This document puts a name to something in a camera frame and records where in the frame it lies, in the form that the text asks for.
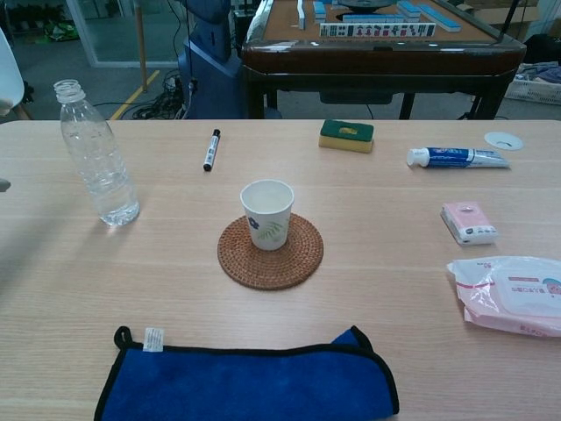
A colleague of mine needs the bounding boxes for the clear plastic bottle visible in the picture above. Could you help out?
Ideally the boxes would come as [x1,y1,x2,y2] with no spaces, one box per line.
[53,79,141,227]

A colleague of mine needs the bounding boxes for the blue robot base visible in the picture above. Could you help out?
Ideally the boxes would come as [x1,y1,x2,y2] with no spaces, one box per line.
[177,0,246,120]

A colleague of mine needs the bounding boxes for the white floral paper cup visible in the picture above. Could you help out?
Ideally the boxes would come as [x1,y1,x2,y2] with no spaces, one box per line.
[239,179,295,252]

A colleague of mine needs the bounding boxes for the round woven rattan coaster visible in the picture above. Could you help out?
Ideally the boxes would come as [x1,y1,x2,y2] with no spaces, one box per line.
[217,213,324,291]

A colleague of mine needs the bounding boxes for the wooden pole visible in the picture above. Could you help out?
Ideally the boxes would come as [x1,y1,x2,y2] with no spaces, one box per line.
[135,0,148,93]

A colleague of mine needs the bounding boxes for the black white marker pen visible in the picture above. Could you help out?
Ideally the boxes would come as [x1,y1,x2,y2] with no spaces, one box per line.
[202,128,222,173]

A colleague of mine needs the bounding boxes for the blue cloth with black trim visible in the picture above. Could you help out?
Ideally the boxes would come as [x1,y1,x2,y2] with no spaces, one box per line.
[93,325,401,421]

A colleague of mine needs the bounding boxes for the green small box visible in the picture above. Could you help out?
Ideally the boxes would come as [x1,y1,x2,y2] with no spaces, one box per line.
[318,119,375,155]

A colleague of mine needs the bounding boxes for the brown mahjong table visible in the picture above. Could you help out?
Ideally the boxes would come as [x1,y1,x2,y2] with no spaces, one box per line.
[240,0,527,120]

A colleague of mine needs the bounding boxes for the row of face-up mahjong tiles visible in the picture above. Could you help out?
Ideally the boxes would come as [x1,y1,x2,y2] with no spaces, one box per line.
[319,22,437,39]

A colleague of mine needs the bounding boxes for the row of blue-backed mahjong tiles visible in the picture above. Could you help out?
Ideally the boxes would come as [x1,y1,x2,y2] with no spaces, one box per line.
[343,12,402,25]

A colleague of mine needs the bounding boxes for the blue white toothpaste tube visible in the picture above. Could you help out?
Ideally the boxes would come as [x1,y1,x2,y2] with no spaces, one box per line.
[406,146,511,170]

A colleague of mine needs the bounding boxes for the small pink tissue pack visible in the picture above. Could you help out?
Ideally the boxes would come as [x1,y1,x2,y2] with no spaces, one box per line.
[440,201,501,246]

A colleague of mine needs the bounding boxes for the pink wet wipes pack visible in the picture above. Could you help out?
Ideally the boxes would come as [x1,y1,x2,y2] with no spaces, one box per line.
[446,255,561,339]

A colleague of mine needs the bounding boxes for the white plastic crate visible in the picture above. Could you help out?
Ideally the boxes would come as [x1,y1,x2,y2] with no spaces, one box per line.
[503,65,561,106]

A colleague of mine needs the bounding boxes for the tangle of black floor cables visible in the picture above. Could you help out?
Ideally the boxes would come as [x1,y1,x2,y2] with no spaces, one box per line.
[94,69,190,120]

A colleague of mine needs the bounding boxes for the white round cable grommet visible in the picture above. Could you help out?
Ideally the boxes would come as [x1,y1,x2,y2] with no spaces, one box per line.
[484,131,524,152]

